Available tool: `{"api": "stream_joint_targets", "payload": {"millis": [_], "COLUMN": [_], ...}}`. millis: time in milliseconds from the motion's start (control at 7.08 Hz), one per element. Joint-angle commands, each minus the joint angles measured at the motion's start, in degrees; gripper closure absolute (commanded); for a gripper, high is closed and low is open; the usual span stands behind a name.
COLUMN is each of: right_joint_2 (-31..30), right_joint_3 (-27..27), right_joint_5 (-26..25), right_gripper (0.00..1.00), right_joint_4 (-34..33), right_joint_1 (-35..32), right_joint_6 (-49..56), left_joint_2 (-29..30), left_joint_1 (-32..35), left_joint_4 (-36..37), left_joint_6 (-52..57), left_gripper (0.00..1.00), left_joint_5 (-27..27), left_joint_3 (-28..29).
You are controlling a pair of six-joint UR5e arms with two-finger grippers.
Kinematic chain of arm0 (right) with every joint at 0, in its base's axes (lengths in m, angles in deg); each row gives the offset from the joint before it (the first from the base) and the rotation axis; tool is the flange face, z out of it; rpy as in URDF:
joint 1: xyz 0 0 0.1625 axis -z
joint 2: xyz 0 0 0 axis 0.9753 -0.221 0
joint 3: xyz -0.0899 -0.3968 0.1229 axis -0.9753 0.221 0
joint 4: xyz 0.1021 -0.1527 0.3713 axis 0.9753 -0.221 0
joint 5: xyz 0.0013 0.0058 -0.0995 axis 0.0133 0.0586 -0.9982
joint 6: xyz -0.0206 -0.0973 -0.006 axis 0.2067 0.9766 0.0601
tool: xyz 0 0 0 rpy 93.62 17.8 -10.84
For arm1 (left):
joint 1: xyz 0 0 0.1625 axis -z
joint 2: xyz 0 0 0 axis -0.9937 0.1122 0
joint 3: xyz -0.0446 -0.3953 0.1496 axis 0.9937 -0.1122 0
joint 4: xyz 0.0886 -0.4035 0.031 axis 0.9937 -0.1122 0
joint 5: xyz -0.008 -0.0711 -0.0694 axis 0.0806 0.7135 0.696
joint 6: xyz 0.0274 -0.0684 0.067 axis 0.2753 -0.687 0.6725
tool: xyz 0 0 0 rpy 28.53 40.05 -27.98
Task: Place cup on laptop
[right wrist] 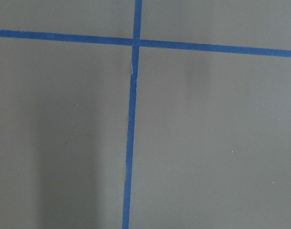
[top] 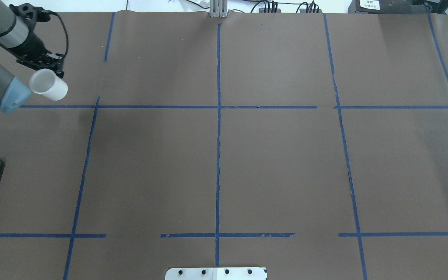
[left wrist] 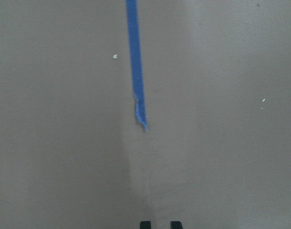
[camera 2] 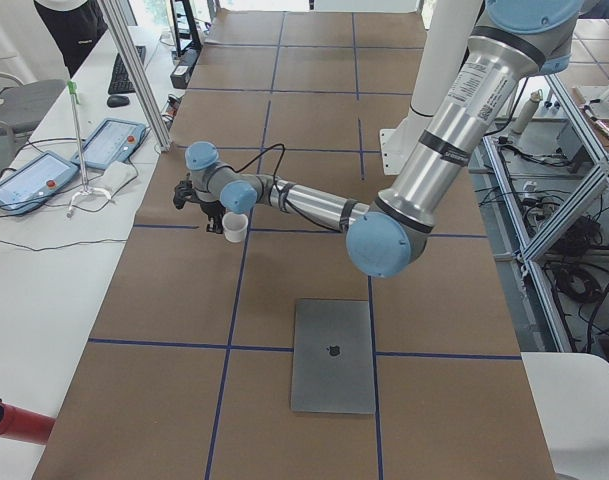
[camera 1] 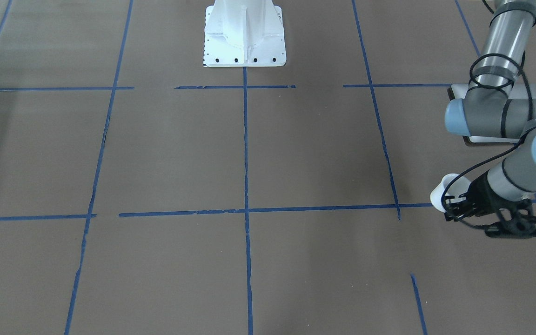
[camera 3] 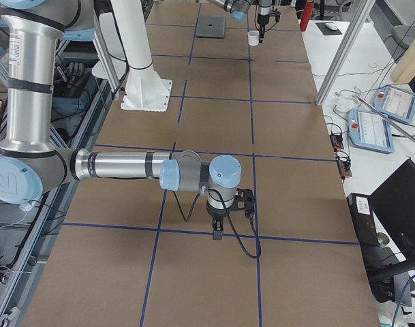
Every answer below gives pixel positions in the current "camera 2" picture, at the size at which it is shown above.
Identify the white crumpled cloth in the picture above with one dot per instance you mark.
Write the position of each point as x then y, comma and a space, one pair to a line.
117, 175

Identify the black keyboard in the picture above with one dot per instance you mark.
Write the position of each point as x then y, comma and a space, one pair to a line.
120, 82

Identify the far blue teach pendant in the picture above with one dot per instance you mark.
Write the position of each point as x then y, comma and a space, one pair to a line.
113, 140

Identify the white paper cup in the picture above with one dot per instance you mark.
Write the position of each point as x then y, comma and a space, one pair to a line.
235, 227

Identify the blue teach pendant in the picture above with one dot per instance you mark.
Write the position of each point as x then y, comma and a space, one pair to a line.
113, 140
31, 186

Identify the white stand with green tip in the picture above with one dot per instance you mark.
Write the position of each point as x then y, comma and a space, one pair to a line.
86, 189

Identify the aluminium frame post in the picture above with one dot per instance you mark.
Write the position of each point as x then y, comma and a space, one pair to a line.
118, 28

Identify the white water bottle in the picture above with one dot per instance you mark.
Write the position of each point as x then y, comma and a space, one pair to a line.
527, 112

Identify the black box on table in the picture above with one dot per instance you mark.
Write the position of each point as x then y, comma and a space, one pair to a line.
181, 75

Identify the black computer mouse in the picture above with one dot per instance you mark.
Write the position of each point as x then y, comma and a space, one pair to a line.
117, 101

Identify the person in black trousers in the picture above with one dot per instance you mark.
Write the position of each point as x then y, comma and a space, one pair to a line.
75, 26

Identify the red cylinder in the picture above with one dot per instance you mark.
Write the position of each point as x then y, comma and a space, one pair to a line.
23, 425

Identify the grey office chair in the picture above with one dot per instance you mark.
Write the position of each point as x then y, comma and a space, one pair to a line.
24, 105

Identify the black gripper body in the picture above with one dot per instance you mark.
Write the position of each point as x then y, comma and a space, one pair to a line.
212, 209

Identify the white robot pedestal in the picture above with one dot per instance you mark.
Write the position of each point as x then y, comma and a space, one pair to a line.
443, 54

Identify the near blue teach pendant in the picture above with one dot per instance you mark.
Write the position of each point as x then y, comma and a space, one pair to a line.
31, 186

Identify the grey closed laptop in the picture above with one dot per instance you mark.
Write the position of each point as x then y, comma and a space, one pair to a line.
332, 359

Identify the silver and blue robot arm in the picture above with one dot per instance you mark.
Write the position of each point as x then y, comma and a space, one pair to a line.
505, 42

